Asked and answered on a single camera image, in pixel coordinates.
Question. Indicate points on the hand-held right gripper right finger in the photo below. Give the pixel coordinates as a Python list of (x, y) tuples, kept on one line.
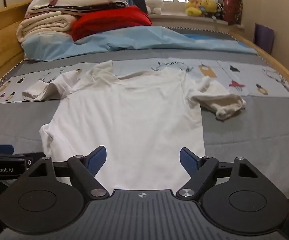
[(187, 159)]

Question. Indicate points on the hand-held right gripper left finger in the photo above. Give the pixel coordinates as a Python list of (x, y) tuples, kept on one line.
[(98, 158)]

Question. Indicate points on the white t-shirt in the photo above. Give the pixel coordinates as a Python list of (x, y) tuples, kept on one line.
[(124, 120)]

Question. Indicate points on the grey printed bedspread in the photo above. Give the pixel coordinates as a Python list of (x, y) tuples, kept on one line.
[(247, 130)]

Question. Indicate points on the light blue sheet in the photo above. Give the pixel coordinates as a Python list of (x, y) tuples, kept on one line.
[(139, 40)]

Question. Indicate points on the cream folded blanket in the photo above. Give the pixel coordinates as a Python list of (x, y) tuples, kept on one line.
[(44, 25)]

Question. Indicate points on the red folded blanket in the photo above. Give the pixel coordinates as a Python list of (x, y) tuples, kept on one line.
[(109, 21)]

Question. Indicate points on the purple bag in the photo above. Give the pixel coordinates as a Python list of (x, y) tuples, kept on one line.
[(264, 38)]

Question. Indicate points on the dark patterned folded quilt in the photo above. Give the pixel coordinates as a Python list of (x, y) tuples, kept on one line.
[(97, 7)]

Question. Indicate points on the yellow plush toy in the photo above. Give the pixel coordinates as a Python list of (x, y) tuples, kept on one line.
[(209, 5), (193, 6)]

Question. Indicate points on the red cushion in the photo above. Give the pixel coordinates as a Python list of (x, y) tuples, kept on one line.
[(233, 8)]

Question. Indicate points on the white plush toy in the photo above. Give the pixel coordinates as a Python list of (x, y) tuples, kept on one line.
[(154, 3)]

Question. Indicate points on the wooden bed frame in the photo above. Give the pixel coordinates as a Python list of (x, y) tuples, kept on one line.
[(2, 47)]

